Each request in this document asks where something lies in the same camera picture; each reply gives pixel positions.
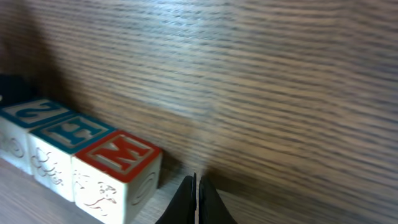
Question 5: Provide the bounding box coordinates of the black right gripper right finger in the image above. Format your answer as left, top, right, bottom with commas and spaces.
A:
198, 176, 238, 224

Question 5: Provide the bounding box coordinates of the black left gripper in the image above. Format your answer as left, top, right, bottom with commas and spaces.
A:
0, 73, 36, 107

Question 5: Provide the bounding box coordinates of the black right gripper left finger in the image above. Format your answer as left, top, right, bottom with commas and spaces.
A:
155, 174, 197, 224

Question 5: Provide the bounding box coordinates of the red G block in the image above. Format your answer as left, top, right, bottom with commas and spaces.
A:
1, 98, 74, 175

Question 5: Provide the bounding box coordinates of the red block with drawing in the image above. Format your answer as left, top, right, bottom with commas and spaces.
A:
29, 114, 116, 202

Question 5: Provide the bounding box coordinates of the green Z block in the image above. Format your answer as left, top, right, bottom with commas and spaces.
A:
72, 130, 163, 224

